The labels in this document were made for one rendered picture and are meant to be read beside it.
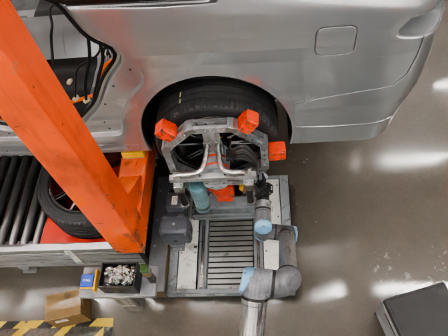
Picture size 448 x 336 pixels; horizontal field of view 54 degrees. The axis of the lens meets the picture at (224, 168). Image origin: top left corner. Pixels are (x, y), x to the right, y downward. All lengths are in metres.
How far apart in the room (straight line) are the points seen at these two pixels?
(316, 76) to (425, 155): 1.59
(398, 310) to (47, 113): 1.95
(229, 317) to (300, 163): 1.21
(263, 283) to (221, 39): 1.02
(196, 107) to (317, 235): 1.34
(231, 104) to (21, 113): 0.97
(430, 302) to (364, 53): 1.35
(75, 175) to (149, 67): 0.58
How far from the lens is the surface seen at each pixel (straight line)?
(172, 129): 2.16
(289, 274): 1.93
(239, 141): 2.34
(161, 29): 1.88
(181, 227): 2.65
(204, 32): 1.87
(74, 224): 2.76
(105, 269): 2.50
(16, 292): 3.35
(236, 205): 2.86
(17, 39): 1.45
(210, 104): 2.10
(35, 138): 1.66
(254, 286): 1.90
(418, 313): 2.60
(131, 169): 2.59
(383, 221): 3.13
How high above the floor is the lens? 2.76
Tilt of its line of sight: 57 degrees down
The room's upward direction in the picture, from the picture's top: 12 degrees counter-clockwise
